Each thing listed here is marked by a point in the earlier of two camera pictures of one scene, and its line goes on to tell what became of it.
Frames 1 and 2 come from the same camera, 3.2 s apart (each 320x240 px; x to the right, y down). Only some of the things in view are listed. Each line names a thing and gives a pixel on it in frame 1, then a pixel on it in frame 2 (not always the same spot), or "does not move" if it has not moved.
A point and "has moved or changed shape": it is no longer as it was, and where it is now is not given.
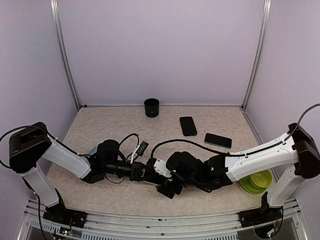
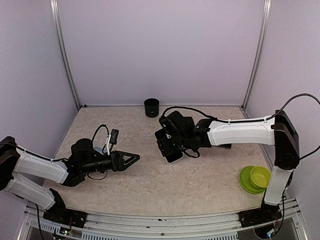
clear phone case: x=151 y=183 has moved or changed shape
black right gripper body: x=163 y=189 to x=180 y=143
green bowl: x=262 y=179 does not move
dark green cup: x=152 y=106 does not move
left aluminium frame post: x=54 y=7 does not move
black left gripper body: x=112 y=168 to x=92 y=165
